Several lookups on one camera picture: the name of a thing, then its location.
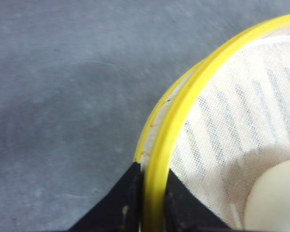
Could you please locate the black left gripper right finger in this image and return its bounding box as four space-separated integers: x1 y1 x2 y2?
163 171 235 232

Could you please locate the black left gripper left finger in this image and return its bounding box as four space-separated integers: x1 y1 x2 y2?
68 162 143 232

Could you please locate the steamer basket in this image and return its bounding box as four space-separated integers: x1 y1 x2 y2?
135 14 290 232

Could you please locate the white bun back left basket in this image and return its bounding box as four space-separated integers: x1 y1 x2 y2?
244 160 290 232

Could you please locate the white cloth steamer liner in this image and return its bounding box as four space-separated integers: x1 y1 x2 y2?
170 35 290 229

